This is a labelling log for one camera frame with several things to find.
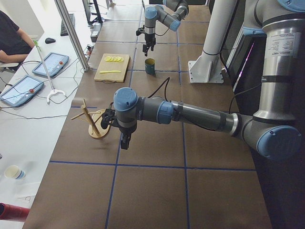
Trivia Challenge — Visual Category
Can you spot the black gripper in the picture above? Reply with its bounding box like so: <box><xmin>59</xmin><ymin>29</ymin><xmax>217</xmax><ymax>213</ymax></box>
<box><xmin>119</xmin><ymin>125</ymin><xmax>137</xmax><ymax>149</ymax></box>
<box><xmin>142</xmin><ymin>33</ymin><xmax>156</xmax><ymax>56</ymax></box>

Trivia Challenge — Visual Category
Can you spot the teal mug yellow inside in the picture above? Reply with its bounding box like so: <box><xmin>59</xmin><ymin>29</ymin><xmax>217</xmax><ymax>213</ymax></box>
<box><xmin>144</xmin><ymin>58</ymin><xmax>155</xmax><ymax>75</ymax></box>

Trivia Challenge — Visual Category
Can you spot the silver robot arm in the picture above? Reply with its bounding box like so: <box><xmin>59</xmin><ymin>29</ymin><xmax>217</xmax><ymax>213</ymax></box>
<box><xmin>136</xmin><ymin>0</ymin><xmax>189</xmax><ymax>56</ymax></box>
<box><xmin>102</xmin><ymin>0</ymin><xmax>305</xmax><ymax>161</ymax></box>

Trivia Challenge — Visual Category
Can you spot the wooden cup storage rack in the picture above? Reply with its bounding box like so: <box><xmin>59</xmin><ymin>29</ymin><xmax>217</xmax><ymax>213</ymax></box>
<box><xmin>71</xmin><ymin>98</ymin><xmax>110</xmax><ymax>139</ymax></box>

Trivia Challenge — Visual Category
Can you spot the paper cup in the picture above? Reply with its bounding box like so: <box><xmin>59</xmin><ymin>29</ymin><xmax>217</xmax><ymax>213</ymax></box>
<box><xmin>4</xmin><ymin>165</ymin><xmax>26</xmax><ymax>180</ymax></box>

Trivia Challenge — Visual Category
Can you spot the wooden cutting board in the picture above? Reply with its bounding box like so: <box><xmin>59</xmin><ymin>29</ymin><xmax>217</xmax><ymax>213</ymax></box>
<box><xmin>94</xmin><ymin>53</ymin><xmax>130</xmax><ymax>83</ymax></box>

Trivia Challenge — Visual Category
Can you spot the black keyboard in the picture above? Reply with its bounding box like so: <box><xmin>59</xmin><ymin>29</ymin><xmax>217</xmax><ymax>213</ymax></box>
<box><xmin>60</xmin><ymin>13</ymin><xmax>76</xmax><ymax>37</ymax></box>

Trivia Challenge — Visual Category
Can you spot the metal reacher grabber tool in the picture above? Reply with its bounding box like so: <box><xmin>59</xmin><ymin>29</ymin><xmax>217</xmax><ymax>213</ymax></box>
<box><xmin>33</xmin><ymin>40</ymin><xmax>66</xmax><ymax>104</ymax></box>

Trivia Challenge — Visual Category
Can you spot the teach pendant tablet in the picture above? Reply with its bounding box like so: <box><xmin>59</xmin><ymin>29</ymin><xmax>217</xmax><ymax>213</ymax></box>
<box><xmin>32</xmin><ymin>52</ymin><xmax>70</xmax><ymax>79</ymax></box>
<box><xmin>0</xmin><ymin>75</ymin><xmax>44</xmax><ymax>107</ymax></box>

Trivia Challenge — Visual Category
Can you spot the black computer mouse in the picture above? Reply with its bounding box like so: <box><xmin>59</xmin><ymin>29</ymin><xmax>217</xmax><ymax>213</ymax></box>
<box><xmin>45</xmin><ymin>37</ymin><xmax>56</xmax><ymax>44</ymax></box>

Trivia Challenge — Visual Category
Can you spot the person in black shirt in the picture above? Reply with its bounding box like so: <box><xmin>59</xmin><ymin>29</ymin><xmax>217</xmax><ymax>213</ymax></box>
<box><xmin>0</xmin><ymin>11</ymin><xmax>35</xmax><ymax>71</ymax></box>

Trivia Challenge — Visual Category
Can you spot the red cylinder object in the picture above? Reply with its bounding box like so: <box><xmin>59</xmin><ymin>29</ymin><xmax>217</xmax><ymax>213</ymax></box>
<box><xmin>0</xmin><ymin>203</ymin><xmax>30</xmax><ymax>222</ymax></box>

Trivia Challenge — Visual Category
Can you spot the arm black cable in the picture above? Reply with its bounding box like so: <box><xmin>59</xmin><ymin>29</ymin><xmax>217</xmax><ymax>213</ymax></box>
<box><xmin>142</xmin><ymin>0</ymin><xmax>174</xmax><ymax>37</ymax></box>
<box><xmin>147</xmin><ymin>76</ymin><xmax>263</xmax><ymax>131</ymax></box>

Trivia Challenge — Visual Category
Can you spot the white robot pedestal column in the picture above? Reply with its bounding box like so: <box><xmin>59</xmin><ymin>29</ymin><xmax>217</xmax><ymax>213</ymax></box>
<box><xmin>188</xmin><ymin>0</ymin><xmax>237</xmax><ymax>83</ymax></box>

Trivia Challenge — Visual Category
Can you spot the aluminium frame post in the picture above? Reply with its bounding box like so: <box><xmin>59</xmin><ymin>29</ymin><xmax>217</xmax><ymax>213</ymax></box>
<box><xmin>54</xmin><ymin>0</ymin><xmax>90</xmax><ymax>72</ymax></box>

